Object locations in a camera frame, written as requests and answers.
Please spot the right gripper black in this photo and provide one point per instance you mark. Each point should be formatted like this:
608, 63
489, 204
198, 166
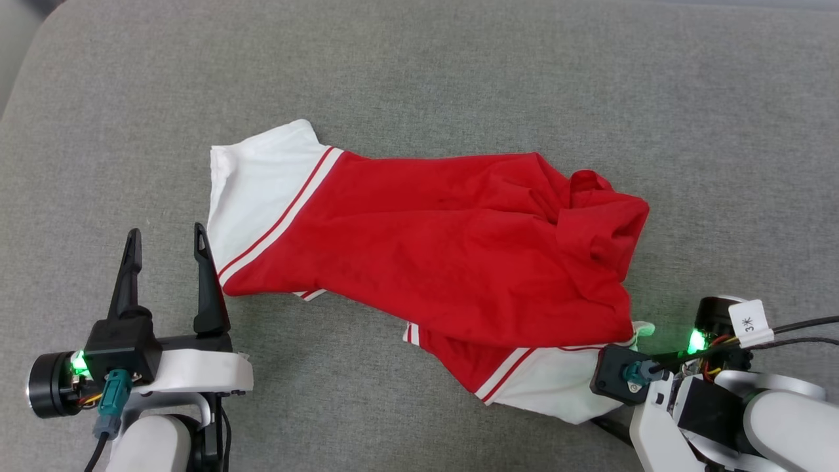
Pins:
714, 314

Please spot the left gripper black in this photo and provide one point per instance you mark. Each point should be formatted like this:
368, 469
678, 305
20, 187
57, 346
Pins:
52, 387

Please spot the red white basketball jersey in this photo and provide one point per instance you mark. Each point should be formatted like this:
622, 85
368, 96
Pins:
426, 249

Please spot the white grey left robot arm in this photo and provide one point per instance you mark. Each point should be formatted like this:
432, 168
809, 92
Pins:
151, 446

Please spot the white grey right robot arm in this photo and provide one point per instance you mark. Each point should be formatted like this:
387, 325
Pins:
786, 419

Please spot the grey fabric sofa seat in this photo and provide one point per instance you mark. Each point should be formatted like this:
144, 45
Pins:
426, 78

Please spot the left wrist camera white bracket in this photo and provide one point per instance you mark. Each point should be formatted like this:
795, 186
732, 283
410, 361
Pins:
124, 341

